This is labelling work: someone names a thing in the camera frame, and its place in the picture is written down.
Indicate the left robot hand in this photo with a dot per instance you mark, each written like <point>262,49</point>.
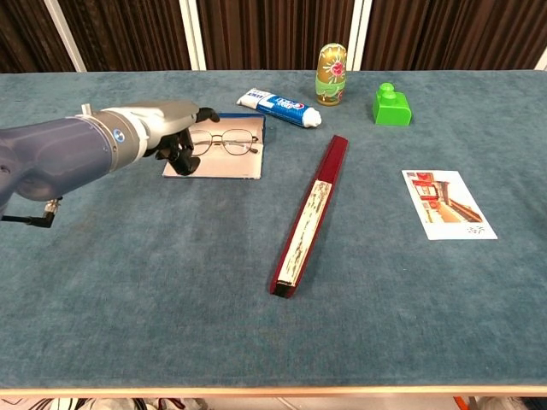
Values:
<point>171,119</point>

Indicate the wire-frame eyeglasses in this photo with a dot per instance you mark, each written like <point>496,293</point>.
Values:
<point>239,143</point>

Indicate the cardboard box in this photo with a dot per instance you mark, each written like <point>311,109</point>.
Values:
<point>231,166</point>

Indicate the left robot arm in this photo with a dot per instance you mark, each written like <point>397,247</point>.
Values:
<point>51,154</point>

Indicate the blue white toothpaste tube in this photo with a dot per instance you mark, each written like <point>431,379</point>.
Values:
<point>282,107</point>

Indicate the dark brown pleated curtain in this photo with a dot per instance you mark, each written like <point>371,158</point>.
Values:
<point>273,34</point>

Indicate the teal table cloth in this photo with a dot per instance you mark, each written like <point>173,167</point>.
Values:
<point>128,277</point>

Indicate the dark red folded fan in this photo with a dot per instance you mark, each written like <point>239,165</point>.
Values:
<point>329,166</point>

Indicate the green toy building block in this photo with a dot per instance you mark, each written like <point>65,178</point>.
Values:
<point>391,113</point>

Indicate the red picture postcard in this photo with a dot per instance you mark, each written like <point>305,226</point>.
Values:
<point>444,205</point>

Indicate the white aluminium frame post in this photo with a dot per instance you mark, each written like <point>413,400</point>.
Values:
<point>542,62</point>
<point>192,34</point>
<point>360,34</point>
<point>64,34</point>

